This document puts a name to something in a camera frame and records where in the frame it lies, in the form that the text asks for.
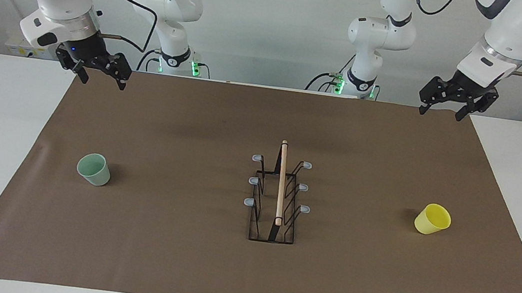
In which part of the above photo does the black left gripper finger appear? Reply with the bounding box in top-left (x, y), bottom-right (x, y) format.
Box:
top-left (416, 74), bottom-right (456, 120)
top-left (454, 84), bottom-right (501, 127)

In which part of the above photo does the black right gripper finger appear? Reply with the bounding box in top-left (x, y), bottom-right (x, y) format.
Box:
top-left (96, 50), bottom-right (135, 92)
top-left (52, 48), bottom-right (93, 85)

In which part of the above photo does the pale green plastic cup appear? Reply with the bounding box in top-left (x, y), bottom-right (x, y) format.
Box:
top-left (74, 151), bottom-right (114, 188)

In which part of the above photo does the yellow plastic cup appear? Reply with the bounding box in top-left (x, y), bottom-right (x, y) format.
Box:
top-left (412, 201), bottom-right (454, 238)

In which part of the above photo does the white power socket box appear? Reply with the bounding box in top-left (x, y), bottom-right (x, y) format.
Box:
top-left (3, 29), bottom-right (40, 59)

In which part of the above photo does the brown table mat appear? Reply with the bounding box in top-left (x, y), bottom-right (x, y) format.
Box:
top-left (0, 51), bottom-right (522, 293)

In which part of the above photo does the black right base cable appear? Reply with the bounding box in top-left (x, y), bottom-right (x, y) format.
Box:
top-left (136, 46), bottom-right (163, 74)

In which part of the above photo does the black base cable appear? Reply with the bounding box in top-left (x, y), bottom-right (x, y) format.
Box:
top-left (136, 46), bottom-right (163, 74)
top-left (305, 69), bottom-right (339, 95)

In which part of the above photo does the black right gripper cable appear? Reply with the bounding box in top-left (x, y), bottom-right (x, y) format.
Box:
top-left (95, 0), bottom-right (161, 55)

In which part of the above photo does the black left base cable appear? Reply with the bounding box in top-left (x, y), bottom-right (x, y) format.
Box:
top-left (305, 69), bottom-right (339, 95)

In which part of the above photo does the black wire cup rack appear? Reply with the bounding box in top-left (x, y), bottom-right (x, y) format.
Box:
top-left (239, 135), bottom-right (320, 248)

